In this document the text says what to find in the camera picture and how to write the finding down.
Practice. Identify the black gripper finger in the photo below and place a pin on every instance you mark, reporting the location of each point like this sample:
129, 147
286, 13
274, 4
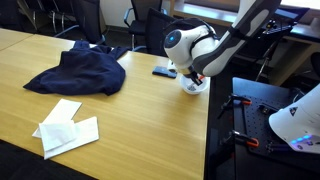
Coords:
196, 81

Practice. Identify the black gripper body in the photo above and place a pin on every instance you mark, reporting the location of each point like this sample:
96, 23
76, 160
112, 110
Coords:
189, 72

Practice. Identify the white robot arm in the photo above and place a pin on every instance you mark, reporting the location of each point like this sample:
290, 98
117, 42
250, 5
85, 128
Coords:
197, 52

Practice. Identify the white bowl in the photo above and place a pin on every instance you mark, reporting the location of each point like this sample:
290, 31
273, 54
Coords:
193, 89

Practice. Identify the black smartphone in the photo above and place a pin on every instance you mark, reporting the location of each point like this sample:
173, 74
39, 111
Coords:
164, 72

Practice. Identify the black orange clamp far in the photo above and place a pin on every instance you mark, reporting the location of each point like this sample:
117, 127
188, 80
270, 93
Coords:
229, 103

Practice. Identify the black orange clamp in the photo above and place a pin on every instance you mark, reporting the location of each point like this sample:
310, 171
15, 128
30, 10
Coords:
243, 139
229, 103

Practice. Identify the black perforated mounting board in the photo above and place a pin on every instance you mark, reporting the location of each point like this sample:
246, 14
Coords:
270, 160

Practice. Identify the black office chair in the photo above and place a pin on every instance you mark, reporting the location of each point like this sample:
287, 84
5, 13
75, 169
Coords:
135, 17
87, 15

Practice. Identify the black orange clamp near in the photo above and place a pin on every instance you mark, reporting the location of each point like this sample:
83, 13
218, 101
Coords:
243, 139

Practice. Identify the navy blue sweater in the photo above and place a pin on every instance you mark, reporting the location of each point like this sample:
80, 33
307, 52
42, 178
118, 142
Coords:
83, 70

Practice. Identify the black office chair right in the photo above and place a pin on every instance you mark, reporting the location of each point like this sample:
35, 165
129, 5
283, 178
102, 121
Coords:
87, 15

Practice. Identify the white paper sheet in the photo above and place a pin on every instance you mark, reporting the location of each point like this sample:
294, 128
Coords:
64, 110

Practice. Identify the white folded paper towel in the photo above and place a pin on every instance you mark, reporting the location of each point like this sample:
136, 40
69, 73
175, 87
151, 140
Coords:
54, 135

